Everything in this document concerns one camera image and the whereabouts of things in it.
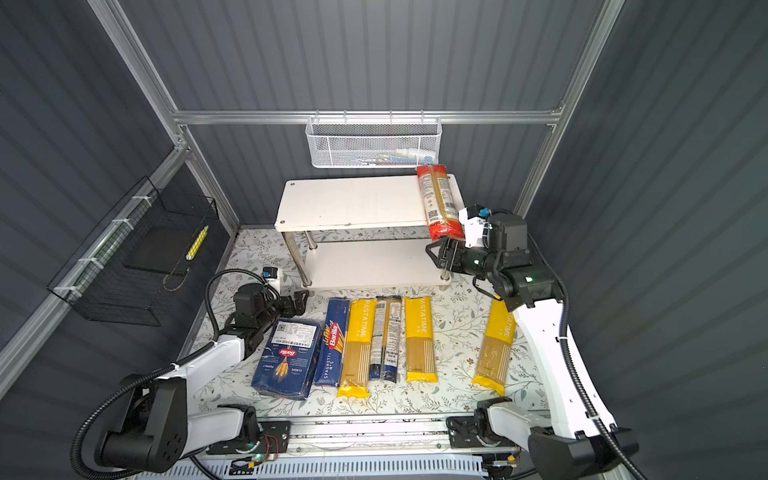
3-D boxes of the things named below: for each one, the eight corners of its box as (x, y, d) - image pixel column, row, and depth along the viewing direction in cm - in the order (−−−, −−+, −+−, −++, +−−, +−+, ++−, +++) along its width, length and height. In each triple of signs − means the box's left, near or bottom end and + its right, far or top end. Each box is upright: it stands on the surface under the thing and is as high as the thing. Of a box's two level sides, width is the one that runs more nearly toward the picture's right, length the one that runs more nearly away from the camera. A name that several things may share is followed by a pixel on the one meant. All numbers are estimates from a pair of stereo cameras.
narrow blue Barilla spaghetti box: (317, 387, 83) (314, 382, 80) (330, 304, 100) (327, 298, 97) (342, 387, 83) (340, 382, 80) (350, 304, 100) (349, 298, 97)
